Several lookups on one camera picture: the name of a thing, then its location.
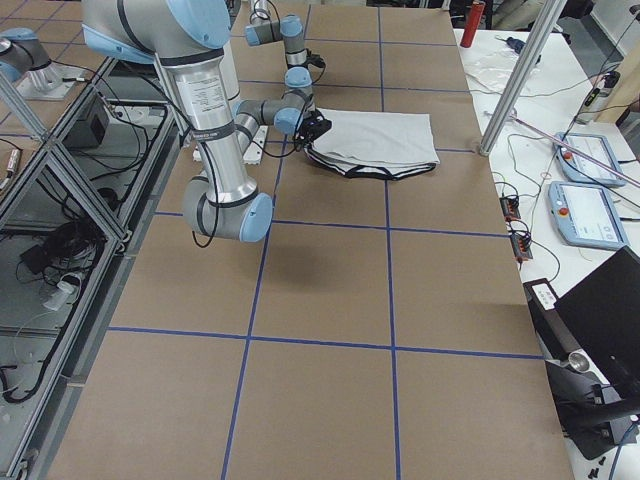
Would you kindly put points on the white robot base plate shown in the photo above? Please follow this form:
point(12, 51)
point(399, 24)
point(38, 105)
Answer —
point(252, 147)

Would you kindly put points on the black laptop computer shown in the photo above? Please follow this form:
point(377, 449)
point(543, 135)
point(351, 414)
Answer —
point(602, 314)

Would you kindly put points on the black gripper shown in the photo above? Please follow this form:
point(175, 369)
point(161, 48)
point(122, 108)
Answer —
point(308, 131)

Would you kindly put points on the blue teach pendant near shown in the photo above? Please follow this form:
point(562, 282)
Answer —
point(585, 216)

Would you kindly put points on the clear plastic bag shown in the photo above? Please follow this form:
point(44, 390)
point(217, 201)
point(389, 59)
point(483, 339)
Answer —
point(493, 71)

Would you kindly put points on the grey aluminium frame post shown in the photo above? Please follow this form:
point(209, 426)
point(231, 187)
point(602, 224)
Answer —
point(537, 38)

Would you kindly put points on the black labelled box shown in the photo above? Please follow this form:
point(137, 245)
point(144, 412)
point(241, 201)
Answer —
point(553, 332)

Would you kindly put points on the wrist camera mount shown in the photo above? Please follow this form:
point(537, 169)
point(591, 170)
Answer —
point(314, 59)

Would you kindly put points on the red cylinder bottle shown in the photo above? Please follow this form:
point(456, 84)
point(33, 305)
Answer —
point(472, 23)

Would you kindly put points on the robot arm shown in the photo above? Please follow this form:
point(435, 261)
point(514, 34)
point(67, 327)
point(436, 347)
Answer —
point(187, 41)
point(266, 26)

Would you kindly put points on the grey cartoon print t-shirt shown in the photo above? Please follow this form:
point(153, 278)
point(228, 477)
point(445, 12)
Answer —
point(379, 145)

